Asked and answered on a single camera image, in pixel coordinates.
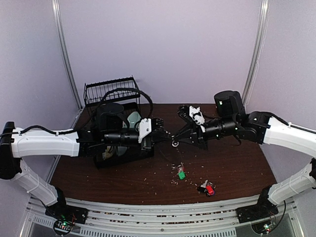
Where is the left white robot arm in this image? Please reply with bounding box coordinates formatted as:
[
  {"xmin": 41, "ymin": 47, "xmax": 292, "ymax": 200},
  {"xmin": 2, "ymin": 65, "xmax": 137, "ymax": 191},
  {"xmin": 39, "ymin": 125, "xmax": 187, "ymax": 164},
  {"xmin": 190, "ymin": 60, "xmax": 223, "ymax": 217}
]
[{"xmin": 0, "ymin": 103, "xmax": 171, "ymax": 219}]

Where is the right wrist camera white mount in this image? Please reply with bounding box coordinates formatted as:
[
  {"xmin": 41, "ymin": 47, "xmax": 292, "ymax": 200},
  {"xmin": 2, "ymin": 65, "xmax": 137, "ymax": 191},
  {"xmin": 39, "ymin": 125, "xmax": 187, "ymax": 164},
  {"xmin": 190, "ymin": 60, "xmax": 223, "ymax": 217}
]
[{"xmin": 177, "ymin": 105, "xmax": 206, "ymax": 133}]

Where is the aluminium rail frame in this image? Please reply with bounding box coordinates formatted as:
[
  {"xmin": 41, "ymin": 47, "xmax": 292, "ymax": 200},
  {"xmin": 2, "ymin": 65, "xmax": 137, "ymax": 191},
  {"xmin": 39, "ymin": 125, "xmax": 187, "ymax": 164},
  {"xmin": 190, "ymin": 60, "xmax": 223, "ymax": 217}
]
[{"xmin": 21, "ymin": 194, "xmax": 306, "ymax": 237}]

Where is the left round circuit board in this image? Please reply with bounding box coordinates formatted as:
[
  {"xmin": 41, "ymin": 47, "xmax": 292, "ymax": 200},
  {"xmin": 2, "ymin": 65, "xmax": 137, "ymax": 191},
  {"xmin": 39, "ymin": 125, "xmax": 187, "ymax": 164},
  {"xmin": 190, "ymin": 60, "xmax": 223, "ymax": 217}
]
[{"xmin": 53, "ymin": 220, "xmax": 74, "ymax": 236}]

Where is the key bunch with red tag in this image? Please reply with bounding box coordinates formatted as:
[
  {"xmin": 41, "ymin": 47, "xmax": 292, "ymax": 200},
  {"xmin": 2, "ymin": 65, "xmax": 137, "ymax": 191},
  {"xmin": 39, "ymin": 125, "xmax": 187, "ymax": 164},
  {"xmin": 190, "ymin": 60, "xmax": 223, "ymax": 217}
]
[{"xmin": 197, "ymin": 180, "xmax": 216, "ymax": 197}]

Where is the left aluminium corner post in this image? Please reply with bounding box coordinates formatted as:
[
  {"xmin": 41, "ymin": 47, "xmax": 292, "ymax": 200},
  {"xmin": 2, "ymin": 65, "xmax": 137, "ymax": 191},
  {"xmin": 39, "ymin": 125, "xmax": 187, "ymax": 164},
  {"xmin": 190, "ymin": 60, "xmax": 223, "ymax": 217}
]
[{"xmin": 51, "ymin": 0, "xmax": 83, "ymax": 111}]

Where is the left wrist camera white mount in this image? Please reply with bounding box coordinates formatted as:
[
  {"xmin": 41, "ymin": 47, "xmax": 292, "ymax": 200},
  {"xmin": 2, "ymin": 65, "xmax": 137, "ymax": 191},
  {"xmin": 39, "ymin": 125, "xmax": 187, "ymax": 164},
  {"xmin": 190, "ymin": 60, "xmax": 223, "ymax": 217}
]
[{"xmin": 138, "ymin": 118, "xmax": 164, "ymax": 144}]

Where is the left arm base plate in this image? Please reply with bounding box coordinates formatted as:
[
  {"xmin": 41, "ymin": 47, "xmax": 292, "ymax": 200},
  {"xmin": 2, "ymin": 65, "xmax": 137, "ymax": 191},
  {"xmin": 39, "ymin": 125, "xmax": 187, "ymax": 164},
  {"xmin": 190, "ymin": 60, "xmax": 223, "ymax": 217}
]
[{"xmin": 45, "ymin": 205, "xmax": 88, "ymax": 224}]

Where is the aluminium corner post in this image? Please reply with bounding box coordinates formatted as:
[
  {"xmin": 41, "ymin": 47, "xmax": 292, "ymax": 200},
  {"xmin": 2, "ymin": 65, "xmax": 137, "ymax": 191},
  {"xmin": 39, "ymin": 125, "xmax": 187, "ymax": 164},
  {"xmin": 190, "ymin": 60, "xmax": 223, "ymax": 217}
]
[
  {"xmin": 242, "ymin": 0, "xmax": 270, "ymax": 107},
  {"xmin": 51, "ymin": 0, "xmax": 83, "ymax": 111}
]

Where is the right round circuit board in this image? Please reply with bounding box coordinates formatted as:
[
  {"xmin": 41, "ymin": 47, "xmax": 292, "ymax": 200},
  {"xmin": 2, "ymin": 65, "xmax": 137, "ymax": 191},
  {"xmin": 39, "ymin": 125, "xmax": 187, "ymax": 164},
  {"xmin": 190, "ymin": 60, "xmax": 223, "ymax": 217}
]
[{"xmin": 251, "ymin": 221, "xmax": 277, "ymax": 235}]

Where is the black tray with dishes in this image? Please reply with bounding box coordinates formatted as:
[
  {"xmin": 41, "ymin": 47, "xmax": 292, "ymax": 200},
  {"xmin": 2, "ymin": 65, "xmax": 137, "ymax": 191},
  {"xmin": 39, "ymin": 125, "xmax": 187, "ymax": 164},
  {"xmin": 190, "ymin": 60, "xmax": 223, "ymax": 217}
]
[{"xmin": 93, "ymin": 102, "xmax": 154, "ymax": 168}]

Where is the round circuit board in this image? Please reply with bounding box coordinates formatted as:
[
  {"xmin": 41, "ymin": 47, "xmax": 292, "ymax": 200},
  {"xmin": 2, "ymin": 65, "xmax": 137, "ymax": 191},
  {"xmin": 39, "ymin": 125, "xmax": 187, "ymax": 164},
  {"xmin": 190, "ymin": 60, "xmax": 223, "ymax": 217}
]
[
  {"xmin": 53, "ymin": 220, "xmax": 74, "ymax": 236},
  {"xmin": 251, "ymin": 221, "xmax": 277, "ymax": 235}
]

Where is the right aluminium corner post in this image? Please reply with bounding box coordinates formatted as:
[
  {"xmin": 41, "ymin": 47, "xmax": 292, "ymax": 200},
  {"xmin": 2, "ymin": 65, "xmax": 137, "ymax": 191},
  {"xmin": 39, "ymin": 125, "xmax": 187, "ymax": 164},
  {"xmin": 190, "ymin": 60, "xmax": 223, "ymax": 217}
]
[{"xmin": 242, "ymin": 0, "xmax": 270, "ymax": 107}]

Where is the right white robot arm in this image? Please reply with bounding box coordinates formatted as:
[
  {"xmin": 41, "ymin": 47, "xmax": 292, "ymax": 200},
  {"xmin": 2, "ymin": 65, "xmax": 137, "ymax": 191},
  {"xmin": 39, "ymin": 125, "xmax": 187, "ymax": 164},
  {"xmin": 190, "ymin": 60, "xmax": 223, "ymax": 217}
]
[{"xmin": 172, "ymin": 90, "xmax": 316, "ymax": 218}]

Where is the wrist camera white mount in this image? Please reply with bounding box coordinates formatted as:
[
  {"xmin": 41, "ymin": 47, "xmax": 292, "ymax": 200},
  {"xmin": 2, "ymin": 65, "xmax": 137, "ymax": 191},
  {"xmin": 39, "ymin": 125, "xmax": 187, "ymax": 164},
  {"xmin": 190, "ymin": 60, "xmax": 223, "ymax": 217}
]
[
  {"xmin": 138, "ymin": 118, "xmax": 164, "ymax": 144},
  {"xmin": 177, "ymin": 105, "xmax": 206, "ymax": 133}
]

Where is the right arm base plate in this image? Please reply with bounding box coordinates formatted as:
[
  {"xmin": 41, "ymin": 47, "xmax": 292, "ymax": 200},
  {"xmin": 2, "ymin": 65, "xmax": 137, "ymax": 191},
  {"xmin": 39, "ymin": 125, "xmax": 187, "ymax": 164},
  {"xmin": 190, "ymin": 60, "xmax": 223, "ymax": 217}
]
[{"xmin": 236, "ymin": 205, "xmax": 278, "ymax": 224}]

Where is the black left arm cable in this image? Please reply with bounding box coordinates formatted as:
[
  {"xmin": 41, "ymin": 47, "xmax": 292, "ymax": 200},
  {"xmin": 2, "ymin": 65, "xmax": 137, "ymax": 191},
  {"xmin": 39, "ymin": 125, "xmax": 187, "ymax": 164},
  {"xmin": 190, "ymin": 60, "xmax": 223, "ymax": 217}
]
[{"xmin": 100, "ymin": 87, "xmax": 154, "ymax": 119}]

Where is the keyring with green tag keys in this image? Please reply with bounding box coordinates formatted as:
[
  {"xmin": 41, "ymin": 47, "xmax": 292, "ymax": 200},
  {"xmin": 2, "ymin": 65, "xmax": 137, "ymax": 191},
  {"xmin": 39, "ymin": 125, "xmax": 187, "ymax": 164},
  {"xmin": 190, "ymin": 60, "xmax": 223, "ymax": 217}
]
[{"xmin": 171, "ymin": 141, "xmax": 186, "ymax": 180}]

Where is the black wire dish rack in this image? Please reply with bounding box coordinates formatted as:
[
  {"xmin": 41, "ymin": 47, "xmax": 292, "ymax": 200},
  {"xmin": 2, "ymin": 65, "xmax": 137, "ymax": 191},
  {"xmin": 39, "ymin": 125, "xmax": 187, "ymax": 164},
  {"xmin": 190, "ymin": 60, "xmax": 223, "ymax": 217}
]
[{"xmin": 83, "ymin": 76, "xmax": 141, "ymax": 107}]

